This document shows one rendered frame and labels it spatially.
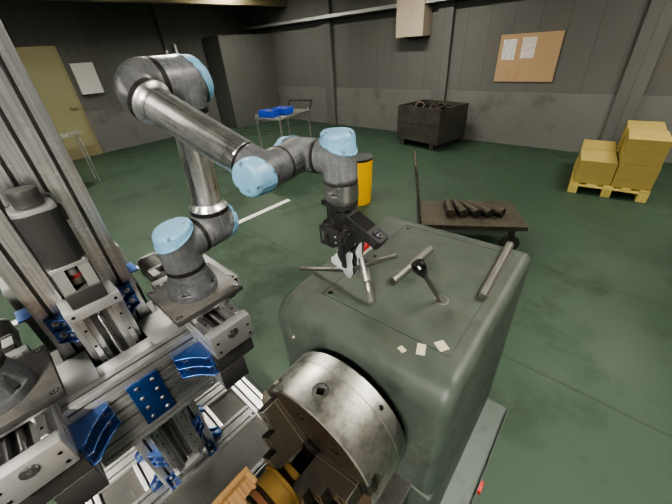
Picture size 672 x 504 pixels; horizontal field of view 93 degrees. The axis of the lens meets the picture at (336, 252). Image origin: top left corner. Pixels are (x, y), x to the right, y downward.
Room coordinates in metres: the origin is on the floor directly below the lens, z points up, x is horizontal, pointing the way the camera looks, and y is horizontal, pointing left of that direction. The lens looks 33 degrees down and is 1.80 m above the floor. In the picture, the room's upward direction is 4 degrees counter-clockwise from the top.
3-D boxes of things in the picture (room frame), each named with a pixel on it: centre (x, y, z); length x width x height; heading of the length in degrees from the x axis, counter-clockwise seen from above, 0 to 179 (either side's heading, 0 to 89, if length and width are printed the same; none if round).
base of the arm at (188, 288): (0.84, 0.47, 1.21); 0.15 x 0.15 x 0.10
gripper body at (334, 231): (0.69, -0.02, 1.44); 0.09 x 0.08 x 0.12; 48
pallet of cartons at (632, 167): (4.05, -3.73, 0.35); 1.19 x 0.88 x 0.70; 137
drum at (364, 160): (4.04, -0.36, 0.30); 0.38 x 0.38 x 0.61
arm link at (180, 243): (0.84, 0.47, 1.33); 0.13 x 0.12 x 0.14; 148
